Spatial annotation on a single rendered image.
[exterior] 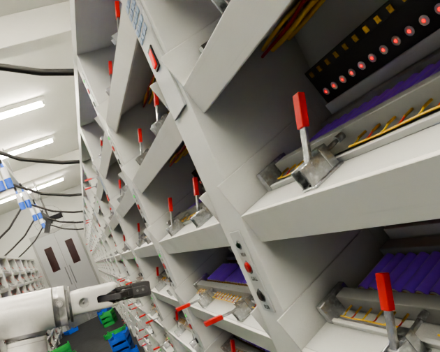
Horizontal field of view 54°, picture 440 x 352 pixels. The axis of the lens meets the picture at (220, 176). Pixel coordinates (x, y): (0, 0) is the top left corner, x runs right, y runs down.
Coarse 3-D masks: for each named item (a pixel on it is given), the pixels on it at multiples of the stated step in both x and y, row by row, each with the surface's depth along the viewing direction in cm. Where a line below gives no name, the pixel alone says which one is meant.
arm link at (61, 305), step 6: (54, 288) 92; (60, 288) 92; (54, 294) 90; (60, 294) 91; (66, 294) 92; (54, 300) 90; (60, 300) 90; (66, 300) 91; (54, 306) 90; (60, 306) 90; (66, 306) 91; (54, 312) 89; (60, 312) 89; (66, 312) 90; (60, 318) 89; (66, 318) 90; (60, 324) 90; (66, 324) 91
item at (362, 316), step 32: (416, 224) 54; (352, 256) 61; (384, 256) 57; (416, 256) 52; (320, 288) 58; (352, 288) 55; (384, 288) 41; (416, 288) 46; (288, 320) 56; (320, 320) 58; (352, 320) 54; (384, 320) 49; (416, 320) 42
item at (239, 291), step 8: (200, 280) 122; (200, 288) 119; (208, 288) 112; (216, 288) 104; (224, 288) 97; (232, 288) 93; (240, 288) 89; (248, 288) 85; (240, 296) 89; (248, 296) 84
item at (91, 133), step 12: (84, 132) 192; (96, 132) 194; (96, 144) 193; (96, 156) 192; (120, 168) 194; (108, 180) 191; (108, 192) 190; (120, 216) 190; (132, 216) 191; (132, 228) 190; (132, 252) 196; (144, 264) 189; (156, 264) 190; (144, 276) 189; (156, 300) 187; (168, 312) 188; (180, 348) 187
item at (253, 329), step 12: (216, 252) 127; (204, 264) 125; (216, 264) 126; (192, 276) 124; (204, 276) 123; (180, 288) 122; (192, 288) 123; (192, 300) 120; (216, 300) 103; (228, 300) 96; (192, 312) 122; (204, 312) 103; (216, 312) 95; (252, 312) 65; (216, 324) 101; (228, 324) 87; (240, 324) 79; (252, 324) 75; (264, 324) 65; (240, 336) 85; (252, 336) 76; (264, 336) 68; (264, 348) 74
